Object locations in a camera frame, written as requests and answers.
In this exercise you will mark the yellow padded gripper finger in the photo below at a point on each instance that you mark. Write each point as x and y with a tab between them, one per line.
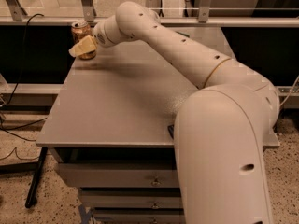
85	48

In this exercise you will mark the orange soda can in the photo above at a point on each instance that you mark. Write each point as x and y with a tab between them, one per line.
80	29

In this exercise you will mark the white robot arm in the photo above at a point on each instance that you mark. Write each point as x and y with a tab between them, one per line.
220	131

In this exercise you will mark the green and yellow sponge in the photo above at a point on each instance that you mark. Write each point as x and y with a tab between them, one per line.
186	35

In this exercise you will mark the grey metal railing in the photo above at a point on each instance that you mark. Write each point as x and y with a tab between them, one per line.
223	13

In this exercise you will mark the grey drawer cabinet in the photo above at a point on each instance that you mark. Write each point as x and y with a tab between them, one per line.
116	109

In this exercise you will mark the blue snack packet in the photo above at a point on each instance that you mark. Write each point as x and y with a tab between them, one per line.
170	129

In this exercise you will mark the top grey drawer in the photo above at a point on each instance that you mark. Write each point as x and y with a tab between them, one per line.
118	175

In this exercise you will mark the grey drawer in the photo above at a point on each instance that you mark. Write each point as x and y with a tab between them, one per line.
148	198
118	175
141	216

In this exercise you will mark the middle grey drawer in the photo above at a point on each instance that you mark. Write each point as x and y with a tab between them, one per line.
148	198

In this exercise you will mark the black metal floor bar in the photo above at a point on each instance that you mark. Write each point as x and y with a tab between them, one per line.
31	197

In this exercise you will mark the bottom grey drawer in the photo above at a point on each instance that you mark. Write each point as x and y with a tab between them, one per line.
141	216

